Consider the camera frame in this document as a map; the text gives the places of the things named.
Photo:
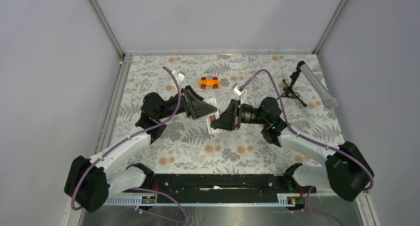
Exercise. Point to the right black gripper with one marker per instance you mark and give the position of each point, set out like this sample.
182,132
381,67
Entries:
231,119

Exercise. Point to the silver microphone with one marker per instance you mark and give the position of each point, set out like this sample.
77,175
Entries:
329,101

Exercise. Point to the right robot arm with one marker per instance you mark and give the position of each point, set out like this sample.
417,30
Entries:
343,168

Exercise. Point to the black tripod mic stand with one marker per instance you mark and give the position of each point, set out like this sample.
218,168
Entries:
288,91

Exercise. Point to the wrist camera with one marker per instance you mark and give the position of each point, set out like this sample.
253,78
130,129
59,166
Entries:
179,77
240,91

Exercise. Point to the orange toy car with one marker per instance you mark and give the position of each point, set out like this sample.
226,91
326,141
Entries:
209,83

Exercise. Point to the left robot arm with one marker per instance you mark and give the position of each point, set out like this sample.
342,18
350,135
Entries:
91,181

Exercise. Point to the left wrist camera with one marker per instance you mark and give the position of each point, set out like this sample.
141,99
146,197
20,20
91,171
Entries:
179,77

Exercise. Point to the grey slotted cable duct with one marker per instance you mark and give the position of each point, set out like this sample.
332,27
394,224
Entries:
247,200

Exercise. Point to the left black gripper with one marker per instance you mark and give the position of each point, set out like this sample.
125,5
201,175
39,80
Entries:
194,106

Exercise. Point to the floral table mat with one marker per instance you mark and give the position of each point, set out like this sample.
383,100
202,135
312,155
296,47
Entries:
187,147

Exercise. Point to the aluminium frame rails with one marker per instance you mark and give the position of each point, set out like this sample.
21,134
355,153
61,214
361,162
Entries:
125,60

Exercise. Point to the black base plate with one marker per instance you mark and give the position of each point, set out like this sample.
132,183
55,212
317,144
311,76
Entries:
226,184

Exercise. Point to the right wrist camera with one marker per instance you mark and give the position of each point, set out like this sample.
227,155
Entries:
240,91

